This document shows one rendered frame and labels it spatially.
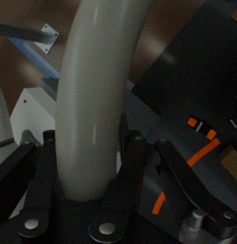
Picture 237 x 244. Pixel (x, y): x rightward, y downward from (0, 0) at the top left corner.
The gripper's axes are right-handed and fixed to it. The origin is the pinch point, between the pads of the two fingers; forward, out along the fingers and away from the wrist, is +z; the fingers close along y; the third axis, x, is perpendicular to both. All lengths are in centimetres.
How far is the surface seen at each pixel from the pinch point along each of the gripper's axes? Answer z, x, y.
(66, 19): 141, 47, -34
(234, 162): 76, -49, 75
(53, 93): 44.0, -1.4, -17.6
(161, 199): 99, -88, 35
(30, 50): 152, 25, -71
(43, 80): 47, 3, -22
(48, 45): 144, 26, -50
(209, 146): 93, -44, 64
